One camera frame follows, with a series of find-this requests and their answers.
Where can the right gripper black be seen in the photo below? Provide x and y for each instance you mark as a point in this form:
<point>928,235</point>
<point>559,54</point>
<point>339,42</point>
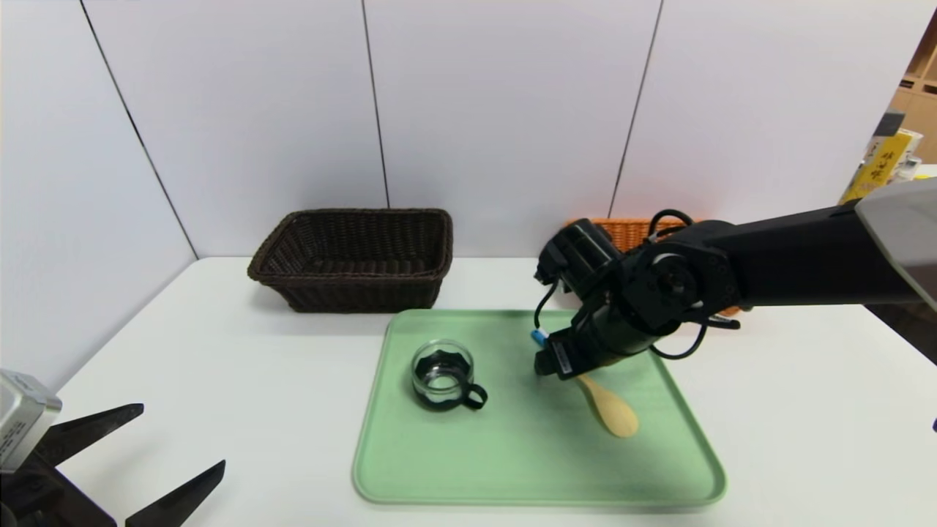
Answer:
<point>559,359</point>

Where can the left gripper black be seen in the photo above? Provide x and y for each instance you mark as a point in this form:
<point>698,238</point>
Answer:
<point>31,474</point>

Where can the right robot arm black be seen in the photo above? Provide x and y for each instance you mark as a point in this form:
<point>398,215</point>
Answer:
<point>790,263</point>

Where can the orange wicker basket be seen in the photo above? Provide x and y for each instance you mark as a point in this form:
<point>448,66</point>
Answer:
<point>629,233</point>

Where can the dark brown wicker basket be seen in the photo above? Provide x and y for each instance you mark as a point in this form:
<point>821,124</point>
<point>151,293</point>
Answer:
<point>366,293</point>

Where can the glass cup black holder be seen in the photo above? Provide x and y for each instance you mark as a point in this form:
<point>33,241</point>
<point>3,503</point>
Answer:
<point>439,380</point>

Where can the light green plastic tray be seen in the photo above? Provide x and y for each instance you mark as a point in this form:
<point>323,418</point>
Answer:
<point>476,454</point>

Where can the yellow printed carton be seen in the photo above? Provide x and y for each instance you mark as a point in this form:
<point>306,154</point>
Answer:
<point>878,172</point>

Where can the dark grey carton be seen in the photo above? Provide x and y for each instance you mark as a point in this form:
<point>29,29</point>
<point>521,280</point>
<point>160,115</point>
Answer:
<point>889,123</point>

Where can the wooden shelf unit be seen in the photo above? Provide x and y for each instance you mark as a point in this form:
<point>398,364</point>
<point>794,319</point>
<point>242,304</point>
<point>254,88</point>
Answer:
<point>924,102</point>

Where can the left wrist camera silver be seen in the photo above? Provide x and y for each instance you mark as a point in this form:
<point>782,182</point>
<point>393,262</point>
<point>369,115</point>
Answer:
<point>22,421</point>

